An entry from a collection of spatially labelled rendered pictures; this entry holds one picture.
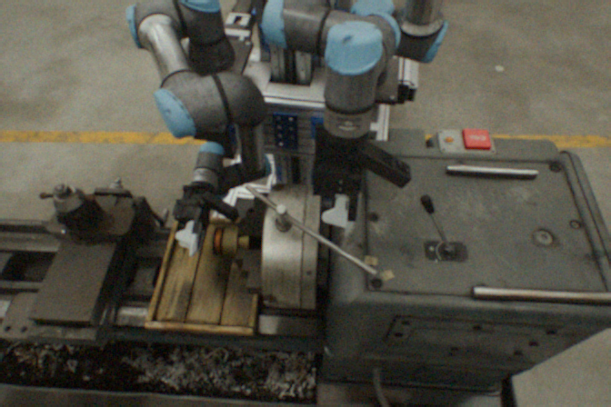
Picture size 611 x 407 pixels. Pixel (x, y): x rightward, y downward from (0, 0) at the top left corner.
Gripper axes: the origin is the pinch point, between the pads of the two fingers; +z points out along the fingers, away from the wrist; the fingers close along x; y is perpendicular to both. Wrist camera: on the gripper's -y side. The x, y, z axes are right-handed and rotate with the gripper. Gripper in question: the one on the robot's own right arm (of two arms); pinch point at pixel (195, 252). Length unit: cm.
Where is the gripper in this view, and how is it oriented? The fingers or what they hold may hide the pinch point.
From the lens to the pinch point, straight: 112.3
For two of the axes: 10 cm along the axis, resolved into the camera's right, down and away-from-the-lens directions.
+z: -0.7, 8.3, -5.5
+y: -10.0, -0.5, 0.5
